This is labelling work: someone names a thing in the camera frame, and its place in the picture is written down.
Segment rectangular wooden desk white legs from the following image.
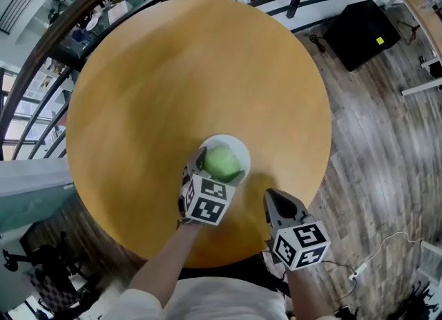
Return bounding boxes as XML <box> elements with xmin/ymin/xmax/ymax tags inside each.
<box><xmin>374</xmin><ymin>0</ymin><xmax>442</xmax><ymax>97</ymax></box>

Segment person's white shirt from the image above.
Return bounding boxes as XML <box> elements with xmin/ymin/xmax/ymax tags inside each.
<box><xmin>77</xmin><ymin>276</ymin><xmax>287</xmax><ymax>320</ymax></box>

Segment person's left forearm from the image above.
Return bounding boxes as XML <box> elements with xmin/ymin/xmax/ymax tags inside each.
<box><xmin>127</xmin><ymin>221</ymin><xmax>204</xmax><ymax>299</ymax></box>

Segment small black tripod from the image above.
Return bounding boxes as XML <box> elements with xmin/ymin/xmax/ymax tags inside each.
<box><xmin>396</xmin><ymin>19</ymin><xmax>421</xmax><ymax>45</ymax></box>

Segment coiled black cable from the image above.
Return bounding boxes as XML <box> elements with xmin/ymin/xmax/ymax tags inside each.
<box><xmin>309</xmin><ymin>34</ymin><xmax>327</xmax><ymax>53</ymax></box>

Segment white round plate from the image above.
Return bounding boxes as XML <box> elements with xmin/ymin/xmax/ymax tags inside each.
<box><xmin>198</xmin><ymin>134</ymin><xmax>251</xmax><ymax>187</ymax></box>

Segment small white round table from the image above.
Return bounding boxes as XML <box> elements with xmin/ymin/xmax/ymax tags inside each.
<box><xmin>85</xmin><ymin>12</ymin><xmax>102</xmax><ymax>31</ymax></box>

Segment person's black trousers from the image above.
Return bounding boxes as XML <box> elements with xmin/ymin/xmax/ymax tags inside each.
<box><xmin>179</xmin><ymin>252</ymin><xmax>289</xmax><ymax>295</ymax></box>

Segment person's right forearm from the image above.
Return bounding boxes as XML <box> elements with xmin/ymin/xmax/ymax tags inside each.
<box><xmin>285</xmin><ymin>265</ymin><xmax>341</xmax><ymax>320</ymax></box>

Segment white power strip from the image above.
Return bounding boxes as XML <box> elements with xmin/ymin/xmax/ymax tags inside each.
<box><xmin>348</xmin><ymin>262</ymin><xmax>367</xmax><ymax>281</ymax></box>

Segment white power cable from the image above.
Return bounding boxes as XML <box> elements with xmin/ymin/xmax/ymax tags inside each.
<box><xmin>358</xmin><ymin>231</ymin><xmax>424</xmax><ymax>271</ymax></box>

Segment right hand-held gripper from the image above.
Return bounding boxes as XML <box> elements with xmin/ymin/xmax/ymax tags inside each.
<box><xmin>264</xmin><ymin>189</ymin><xmax>332</xmax><ymax>272</ymax></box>

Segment white shopping bag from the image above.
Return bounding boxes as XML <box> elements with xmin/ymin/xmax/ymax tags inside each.
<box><xmin>107</xmin><ymin>0</ymin><xmax>134</xmax><ymax>24</ymax></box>

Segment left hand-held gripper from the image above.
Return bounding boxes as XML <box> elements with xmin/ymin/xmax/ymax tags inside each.
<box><xmin>178</xmin><ymin>148</ymin><xmax>247</xmax><ymax>226</ymax></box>

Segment black cabinet box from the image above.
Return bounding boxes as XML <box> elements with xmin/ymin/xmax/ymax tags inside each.
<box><xmin>323</xmin><ymin>0</ymin><xmax>402</xmax><ymax>73</ymax></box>

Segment white metal frame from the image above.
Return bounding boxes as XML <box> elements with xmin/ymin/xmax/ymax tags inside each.
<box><xmin>419</xmin><ymin>241</ymin><xmax>442</xmax><ymax>285</ymax></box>

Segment black stand equipment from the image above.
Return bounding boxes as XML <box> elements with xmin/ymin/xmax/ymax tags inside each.
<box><xmin>1</xmin><ymin>232</ymin><xmax>90</xmax><ymax>292</ymax></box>

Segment checkered floor mat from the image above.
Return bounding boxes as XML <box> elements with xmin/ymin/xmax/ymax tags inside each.
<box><xmin>22</xmin><ymin>266</ymin><xmax>80</xmax><ymax>312</ymax></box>

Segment round wooden table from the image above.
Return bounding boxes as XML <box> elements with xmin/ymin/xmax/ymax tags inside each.
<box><xmin>0</xmin><ymin>0</ymin><xmax>394</xmax><ymax>160</ymax></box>

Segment thin black floor cable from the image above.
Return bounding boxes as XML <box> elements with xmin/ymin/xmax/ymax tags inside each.
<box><xmin>324</xmin><ymin>260</ymin><xmax>356</xmax><ymax>275</ymax></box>

